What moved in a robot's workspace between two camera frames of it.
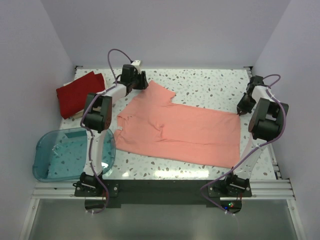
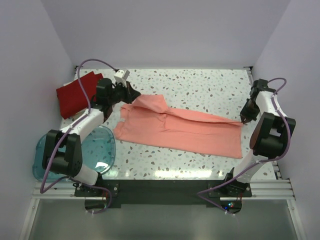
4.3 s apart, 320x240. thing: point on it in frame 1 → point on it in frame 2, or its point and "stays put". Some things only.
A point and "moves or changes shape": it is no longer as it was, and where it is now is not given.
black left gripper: (143, 83) → (131, 94)
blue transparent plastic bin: (62, 153) stays put
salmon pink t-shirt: (150, 124) moves or changes shape
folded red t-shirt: (72, 96) stays put
